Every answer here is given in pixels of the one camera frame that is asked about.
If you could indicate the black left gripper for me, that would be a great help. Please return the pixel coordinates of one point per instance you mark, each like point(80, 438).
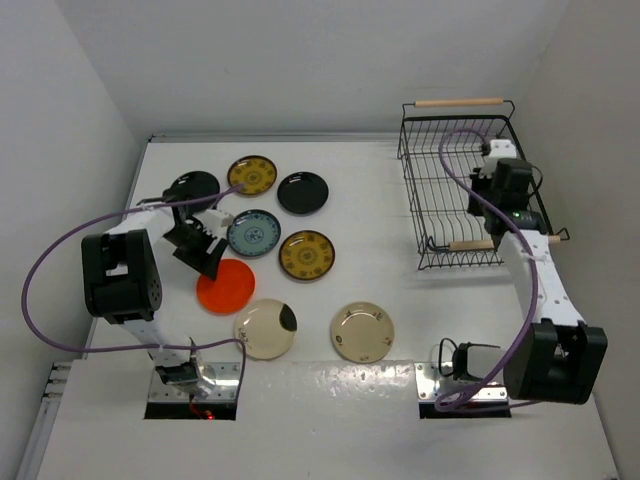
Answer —
point(206, 263)

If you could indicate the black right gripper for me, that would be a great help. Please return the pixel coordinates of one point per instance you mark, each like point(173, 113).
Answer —
point(478, 181)

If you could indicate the orange plate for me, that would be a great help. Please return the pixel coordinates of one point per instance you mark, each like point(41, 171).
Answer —
point(230, 292)

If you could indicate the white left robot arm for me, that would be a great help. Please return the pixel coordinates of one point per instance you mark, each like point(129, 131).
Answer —
point(122, 282)

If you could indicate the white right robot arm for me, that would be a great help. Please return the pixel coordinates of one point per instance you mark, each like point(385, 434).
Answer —
point(556, 356)

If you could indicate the blue floral plate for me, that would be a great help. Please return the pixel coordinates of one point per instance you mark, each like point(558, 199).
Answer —
point(254, 233)

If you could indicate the glossy black plate left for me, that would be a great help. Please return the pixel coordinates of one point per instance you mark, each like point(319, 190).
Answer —
point(192, 185)

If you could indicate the glossy black plate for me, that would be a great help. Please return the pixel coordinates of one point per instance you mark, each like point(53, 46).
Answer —
point(302, 193)
point(192, 185)

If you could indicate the cream plate with black patch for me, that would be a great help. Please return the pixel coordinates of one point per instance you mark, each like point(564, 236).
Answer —
point(267, 328)

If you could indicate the yellow patterned plate front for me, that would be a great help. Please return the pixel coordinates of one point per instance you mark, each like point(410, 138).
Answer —
point(306, 255)

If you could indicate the yellow patterned plate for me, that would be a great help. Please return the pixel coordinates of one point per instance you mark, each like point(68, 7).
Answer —
point(306, 255)
point(254, 174)

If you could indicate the yellow patterned plate rear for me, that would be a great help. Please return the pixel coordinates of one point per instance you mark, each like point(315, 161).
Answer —
point(254, 174)

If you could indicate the glossy black plate right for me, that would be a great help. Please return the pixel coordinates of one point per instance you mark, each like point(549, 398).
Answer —
point(302, 193)

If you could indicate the cream floral plate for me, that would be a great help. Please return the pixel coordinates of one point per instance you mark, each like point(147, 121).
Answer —
point(362, 332)

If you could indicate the black wire dish rack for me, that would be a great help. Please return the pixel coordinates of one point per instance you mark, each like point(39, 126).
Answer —
point(447, 235)

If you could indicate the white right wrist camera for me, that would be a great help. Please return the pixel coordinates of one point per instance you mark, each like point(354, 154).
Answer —
point(499, 149)

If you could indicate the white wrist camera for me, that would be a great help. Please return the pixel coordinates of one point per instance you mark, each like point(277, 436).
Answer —
point(215, 222)
point(499, 149)

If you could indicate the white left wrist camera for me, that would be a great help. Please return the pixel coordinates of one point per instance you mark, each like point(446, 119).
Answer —
point(215, 222)

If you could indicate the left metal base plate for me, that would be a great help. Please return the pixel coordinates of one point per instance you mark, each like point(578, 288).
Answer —
point(215, 382)

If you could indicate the metal base plate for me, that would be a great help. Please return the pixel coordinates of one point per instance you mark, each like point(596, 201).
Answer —
point(215, 382)
point(431, 384)

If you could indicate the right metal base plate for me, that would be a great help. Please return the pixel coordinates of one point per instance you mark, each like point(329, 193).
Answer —
point(431, 384)

